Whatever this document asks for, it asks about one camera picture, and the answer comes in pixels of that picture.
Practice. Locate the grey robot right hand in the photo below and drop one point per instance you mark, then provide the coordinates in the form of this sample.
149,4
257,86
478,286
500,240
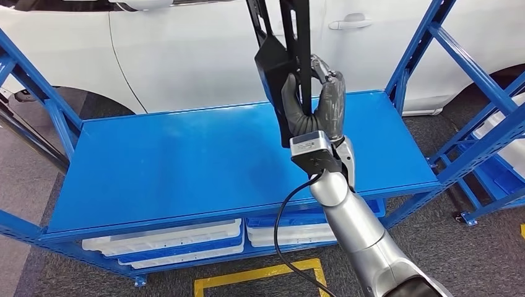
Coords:
332,110

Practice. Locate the black plastic bracket part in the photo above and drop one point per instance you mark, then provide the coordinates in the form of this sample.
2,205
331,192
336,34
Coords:
272,61

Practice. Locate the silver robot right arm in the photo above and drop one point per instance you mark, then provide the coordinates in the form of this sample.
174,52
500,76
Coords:
352,221

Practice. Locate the blue metal shelf rack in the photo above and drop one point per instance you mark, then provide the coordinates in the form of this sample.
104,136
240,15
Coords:
184,164

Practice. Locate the blue plastic tray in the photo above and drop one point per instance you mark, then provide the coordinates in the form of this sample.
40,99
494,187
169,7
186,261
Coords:
287,219
496,176
184,251

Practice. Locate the white plastic tray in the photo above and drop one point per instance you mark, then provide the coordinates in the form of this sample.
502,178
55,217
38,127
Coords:
192,259
291,241
287,230
514,151
164,244

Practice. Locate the white car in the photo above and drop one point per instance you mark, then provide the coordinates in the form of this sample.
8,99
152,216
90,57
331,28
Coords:
184,53

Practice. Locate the blue wheeled metal rack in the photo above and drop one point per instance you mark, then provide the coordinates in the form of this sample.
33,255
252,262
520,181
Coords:
469,219

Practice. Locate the black metal bar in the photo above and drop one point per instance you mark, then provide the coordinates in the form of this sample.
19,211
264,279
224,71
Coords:
37,139

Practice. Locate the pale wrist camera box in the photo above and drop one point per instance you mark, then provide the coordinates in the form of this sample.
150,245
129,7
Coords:
307,143

